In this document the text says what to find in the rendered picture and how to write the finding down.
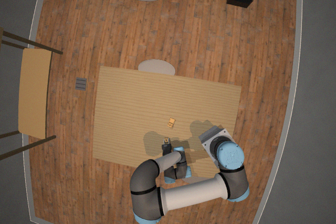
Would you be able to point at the tan wooden tray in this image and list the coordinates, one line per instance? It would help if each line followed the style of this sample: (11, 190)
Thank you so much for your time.
(171, 120)

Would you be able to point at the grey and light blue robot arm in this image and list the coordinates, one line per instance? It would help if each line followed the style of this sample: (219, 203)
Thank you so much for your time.
(150, 203)

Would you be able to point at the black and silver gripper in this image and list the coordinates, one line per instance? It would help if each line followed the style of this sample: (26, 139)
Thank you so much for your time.
(166, 148)

